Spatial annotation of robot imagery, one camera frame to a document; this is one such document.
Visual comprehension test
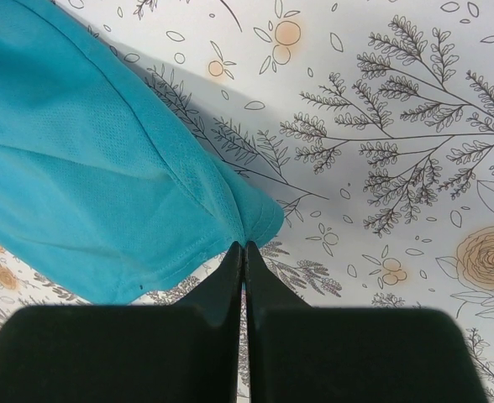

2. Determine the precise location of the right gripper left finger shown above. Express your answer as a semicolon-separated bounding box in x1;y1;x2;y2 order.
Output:
0;243;242;402

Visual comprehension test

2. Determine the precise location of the floral patterned table mat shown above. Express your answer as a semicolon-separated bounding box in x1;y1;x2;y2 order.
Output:
0;0;494;403

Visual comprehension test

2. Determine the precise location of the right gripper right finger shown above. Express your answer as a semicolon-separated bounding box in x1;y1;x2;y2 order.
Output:
244;243;486;402

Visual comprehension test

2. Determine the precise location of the teal t shirt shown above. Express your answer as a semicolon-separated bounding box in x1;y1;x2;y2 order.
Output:
0;1;284;304

